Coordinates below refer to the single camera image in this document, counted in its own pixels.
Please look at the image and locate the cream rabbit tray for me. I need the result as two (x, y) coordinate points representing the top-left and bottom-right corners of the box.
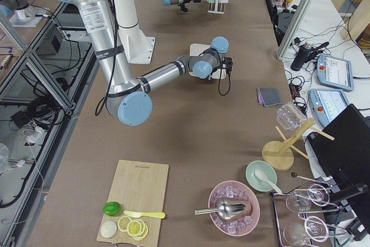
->
(189, 42), (229, 80)

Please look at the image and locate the wooden cup tree stand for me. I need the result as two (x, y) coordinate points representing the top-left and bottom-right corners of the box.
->
(262, 117), (335, 171)

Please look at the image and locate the black bottle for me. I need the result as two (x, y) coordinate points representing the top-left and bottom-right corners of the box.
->
(290, 45), (313, 71)

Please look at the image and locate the folded grey cloth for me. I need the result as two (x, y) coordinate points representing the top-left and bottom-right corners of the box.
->
(257, 87), (282, 107)

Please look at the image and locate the clear glass mug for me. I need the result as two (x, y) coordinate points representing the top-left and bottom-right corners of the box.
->
(276, 101), (307, 131)

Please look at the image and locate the upper teach pendant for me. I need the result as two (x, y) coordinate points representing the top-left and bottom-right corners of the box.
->
(317, 54), (354, 91)

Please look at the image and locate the teach pendant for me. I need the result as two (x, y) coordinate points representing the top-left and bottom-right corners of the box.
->
(317, 54), (354, 91)
(309, 89), (350, 127)

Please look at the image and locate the lower teach pendant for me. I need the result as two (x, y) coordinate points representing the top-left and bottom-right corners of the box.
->
(309, 89), (350, 127)

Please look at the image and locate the white ceramic spoon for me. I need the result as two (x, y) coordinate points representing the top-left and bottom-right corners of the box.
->
(254, 169), (283, 194)

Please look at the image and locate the green bowl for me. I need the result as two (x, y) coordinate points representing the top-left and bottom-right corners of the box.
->
(245, 160), (278, 193)

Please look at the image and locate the pink bowl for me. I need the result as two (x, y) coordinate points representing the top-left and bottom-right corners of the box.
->
(208, 180), (260, 237)

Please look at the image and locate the black bar spoon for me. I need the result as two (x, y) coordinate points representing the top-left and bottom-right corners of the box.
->
(291, 172), (331, 186)

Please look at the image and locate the black monitor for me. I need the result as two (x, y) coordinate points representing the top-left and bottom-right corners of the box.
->
(308, 104), (369, 190)

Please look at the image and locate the metal ice scoop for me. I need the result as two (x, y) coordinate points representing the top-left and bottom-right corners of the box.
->
(194, 198), (253, 222)

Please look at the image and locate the yellow plastic knife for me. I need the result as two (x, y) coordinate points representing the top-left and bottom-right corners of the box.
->
(123, 210), (166, 219)

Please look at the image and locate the bamboo cutting board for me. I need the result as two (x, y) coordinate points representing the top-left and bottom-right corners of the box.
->
(97, 160), (169, 246)

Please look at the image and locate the green lime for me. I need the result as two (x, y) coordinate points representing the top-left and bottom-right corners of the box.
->
(103, 201), (121, 216)

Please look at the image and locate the upper wine glass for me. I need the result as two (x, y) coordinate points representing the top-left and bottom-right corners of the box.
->
(286, 184), (330, 212)

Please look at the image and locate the lemon slice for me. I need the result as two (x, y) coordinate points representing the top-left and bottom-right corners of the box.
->
(133, 223), (149, 241)
(117, 215), (132, 233)
(127, 219), (145, 237)

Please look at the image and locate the lemon end piece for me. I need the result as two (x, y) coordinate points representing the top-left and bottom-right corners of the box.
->
(100, 220), (117, 238)

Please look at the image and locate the lower wine glass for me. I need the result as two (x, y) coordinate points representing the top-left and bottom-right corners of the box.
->
(283, 216), (329, 246)

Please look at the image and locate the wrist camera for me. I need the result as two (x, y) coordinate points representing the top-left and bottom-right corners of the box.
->
(179, 3), (188, 13)
(222, 57), (233, 75)

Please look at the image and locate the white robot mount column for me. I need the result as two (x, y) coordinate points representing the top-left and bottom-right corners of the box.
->
(114, 0), (155, 65)

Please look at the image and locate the aluminium frame post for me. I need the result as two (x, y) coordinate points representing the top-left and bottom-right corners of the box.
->
(276, 0), (313, 60)

